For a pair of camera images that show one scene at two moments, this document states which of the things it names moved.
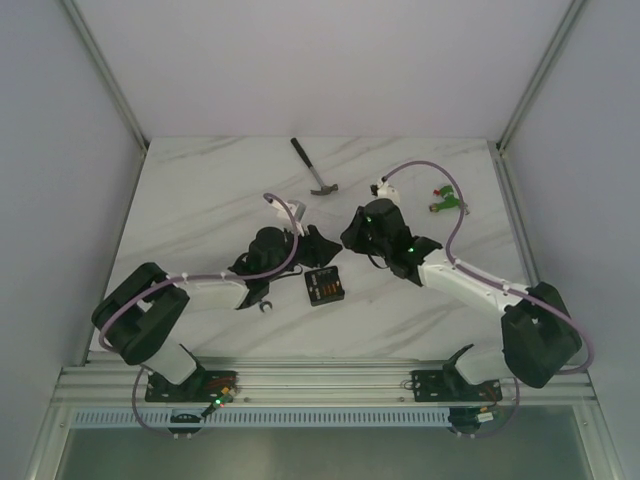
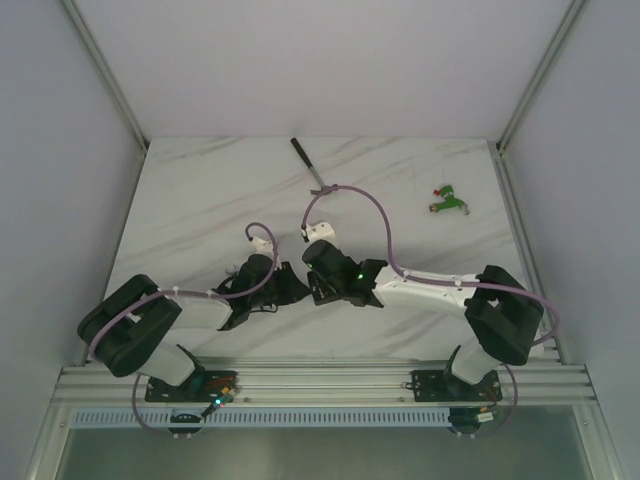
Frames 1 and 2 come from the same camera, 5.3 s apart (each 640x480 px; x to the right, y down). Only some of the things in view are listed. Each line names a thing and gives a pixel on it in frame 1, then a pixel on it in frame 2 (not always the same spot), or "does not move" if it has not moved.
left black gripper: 310,245 → 284,283
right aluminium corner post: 538,75 does not move
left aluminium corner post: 106,73 does not move
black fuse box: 324,286 does not move
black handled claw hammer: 325,189 does not move
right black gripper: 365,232 → 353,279
